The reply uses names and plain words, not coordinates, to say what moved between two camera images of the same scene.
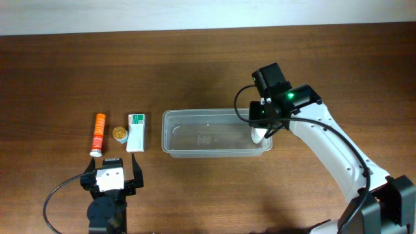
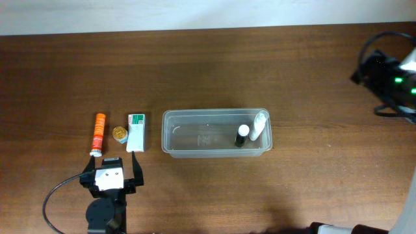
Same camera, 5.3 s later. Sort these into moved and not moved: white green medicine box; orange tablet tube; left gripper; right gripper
Moved: right gripper
Not moved: orange tablet tube; white green medicine box; left gripper
